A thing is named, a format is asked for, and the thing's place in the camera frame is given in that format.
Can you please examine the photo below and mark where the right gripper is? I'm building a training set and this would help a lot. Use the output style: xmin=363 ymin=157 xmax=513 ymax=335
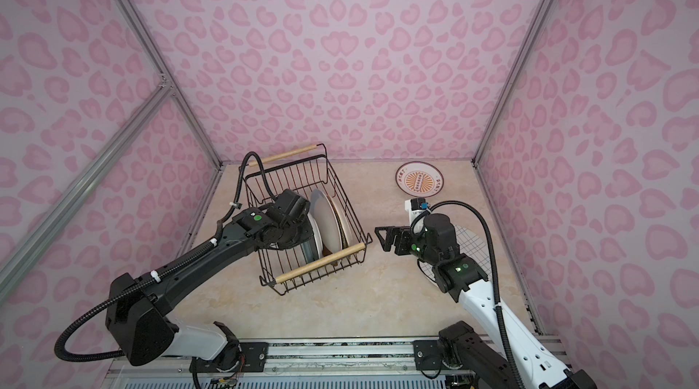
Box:
xmin=373 ymin=225 xmax=442 ymax=267

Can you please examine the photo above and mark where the grey-blue plate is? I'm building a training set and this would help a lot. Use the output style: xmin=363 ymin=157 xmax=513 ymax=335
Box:
xmin=301 ymin=214 xmax=323 ymax=263

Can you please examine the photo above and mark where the pastel abstract pattern plate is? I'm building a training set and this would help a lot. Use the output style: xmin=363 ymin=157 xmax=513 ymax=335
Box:
xmin=311 ymin=189 xmax=344 ymax=254

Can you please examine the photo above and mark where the white plate orange sunburst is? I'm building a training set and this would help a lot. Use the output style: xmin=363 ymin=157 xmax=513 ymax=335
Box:
xmin=395 ymin=161 xmax=445 ymax=198

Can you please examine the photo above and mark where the white grid pattern plate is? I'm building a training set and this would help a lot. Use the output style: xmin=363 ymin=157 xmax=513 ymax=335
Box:
xmin=417 ymin=224 xmax=493 ymax=286

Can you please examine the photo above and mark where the white star cartoon plate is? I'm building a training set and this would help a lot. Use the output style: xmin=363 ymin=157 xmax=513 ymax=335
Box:
xmin=335 ymin=202 xmax=355 ymax=248

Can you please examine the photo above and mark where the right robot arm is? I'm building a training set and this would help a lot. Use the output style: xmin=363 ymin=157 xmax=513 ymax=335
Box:
xmin=375 ymin=214 xmax=596 ymax=388

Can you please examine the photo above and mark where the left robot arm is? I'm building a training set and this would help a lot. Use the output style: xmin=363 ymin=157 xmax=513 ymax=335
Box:
xmin=106 ymin=190 xmax=312 ymax=371

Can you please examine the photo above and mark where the black wire dish rack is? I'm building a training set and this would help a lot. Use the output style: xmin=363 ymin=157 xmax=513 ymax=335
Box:
xmin=242 ymin=143 xmax=372 ymax=295

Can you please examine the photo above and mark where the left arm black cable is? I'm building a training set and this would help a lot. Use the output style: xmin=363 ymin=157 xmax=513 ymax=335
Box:
xmin=53 ymin=151 xmax=280 ymax=363

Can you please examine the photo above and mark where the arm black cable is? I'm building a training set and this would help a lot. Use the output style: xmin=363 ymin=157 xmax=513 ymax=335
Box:
xmin=408 ymin=200 xmax=525 ymax=389
xmin=53 ymin=151 xmax=280 ymax=363

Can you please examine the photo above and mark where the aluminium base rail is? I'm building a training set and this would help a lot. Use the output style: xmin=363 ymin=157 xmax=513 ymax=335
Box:
xmin=100 ymin=333 xmax=580 ymax=389

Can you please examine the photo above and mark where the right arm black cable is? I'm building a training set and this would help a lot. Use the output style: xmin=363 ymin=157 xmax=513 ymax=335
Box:
xmin=408 ymin=200 xmax=525 ymax=389

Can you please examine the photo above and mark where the aluminium frame strut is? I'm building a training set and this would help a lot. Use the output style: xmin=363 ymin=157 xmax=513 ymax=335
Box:
xmin=1 ymin=80 xmax=172 ymax=303

